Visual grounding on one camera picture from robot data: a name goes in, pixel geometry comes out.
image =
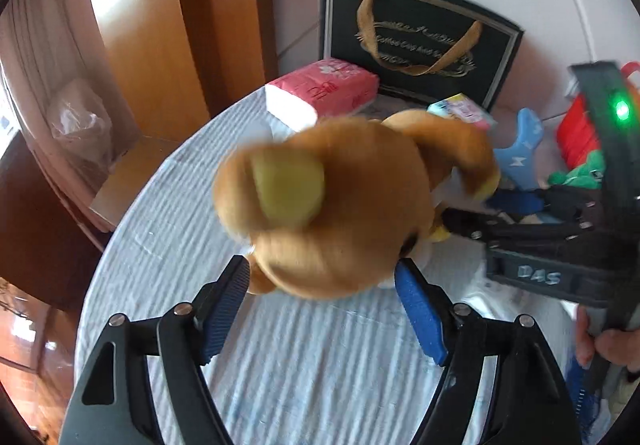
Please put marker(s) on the wooden wardrobe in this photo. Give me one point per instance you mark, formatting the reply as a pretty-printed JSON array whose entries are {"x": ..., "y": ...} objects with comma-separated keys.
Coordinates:
[{"x": 150, "y": 25}]

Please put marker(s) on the green plush toy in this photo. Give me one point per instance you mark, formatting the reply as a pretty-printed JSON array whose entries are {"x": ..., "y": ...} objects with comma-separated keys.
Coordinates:
[{"x": 580, "y": 172}]

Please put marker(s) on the red plastic basket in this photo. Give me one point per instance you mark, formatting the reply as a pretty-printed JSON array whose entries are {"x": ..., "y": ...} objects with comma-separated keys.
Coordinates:
[{"x": 575, "y": 130}]

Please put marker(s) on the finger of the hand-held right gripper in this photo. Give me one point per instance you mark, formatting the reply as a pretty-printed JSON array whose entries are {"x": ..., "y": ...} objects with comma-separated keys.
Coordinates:
[
  {"x": 475, "y": 225},
  {"x": 520, "y": 202}
]

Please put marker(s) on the person's right hand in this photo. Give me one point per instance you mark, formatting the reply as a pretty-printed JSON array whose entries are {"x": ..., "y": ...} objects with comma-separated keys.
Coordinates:
[{"x": 620, "y": 347}]

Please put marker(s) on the red and white tissue pack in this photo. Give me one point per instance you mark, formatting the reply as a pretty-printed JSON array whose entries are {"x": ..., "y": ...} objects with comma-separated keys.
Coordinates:
[{"x": 320, "y": 85}]

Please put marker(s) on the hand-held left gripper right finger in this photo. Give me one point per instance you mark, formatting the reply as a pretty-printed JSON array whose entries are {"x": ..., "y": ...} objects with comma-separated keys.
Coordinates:
[{"x": 420, "y": 315}]

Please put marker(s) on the small pastel box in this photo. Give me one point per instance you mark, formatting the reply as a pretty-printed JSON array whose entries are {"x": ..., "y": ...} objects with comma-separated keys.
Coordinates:
[{"x": 457, "y": 106}]

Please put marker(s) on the blue toy with star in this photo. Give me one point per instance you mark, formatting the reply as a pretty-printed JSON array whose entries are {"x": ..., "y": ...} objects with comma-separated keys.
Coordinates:
[{"x": 520, "y": 155}]

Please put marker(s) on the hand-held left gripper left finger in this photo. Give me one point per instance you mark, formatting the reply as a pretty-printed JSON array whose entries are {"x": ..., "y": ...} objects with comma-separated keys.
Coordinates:
[{"x": 225, "y": 315}]

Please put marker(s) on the clear plastic bag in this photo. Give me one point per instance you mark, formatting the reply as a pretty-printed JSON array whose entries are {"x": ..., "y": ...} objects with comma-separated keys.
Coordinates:
[{"x": 77, "y": 120}]

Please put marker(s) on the dark wooden cabinet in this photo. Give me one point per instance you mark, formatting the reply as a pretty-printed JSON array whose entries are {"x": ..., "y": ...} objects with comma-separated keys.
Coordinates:
[{"x": 35, "y": 235}]

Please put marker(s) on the light wooden stool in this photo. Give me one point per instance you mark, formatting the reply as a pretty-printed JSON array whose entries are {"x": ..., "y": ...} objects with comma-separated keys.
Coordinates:
[{"x": 130, "y": 180}]

